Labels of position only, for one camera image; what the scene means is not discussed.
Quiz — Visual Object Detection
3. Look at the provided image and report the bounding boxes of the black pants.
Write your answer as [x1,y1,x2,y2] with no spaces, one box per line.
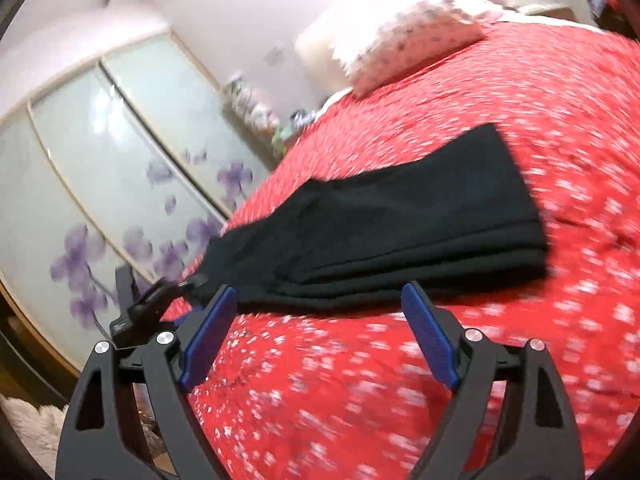
[193,124,549,311]

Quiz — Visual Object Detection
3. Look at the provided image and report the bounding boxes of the white fluffy rug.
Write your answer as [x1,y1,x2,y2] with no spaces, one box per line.
[1,396,67,479]

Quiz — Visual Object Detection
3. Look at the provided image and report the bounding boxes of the wardrobe with purple flowers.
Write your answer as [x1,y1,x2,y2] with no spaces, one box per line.
[1,34,276,370]

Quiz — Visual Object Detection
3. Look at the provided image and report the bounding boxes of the red floral bedspread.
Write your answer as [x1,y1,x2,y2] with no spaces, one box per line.
[190,23,639,479]

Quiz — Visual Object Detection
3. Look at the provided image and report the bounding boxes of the left nightstand with clutter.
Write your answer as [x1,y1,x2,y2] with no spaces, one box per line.
[271,108,319,158]

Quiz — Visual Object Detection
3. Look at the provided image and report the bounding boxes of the stuffed toy stack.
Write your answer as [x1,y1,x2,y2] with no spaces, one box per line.
[222,73,280,136]

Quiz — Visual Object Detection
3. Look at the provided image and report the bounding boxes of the beige pink headboard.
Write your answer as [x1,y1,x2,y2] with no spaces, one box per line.
[294,18,352,96]

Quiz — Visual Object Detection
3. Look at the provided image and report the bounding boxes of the floral white pillow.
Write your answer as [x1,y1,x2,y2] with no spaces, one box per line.
[333,1,484,96]

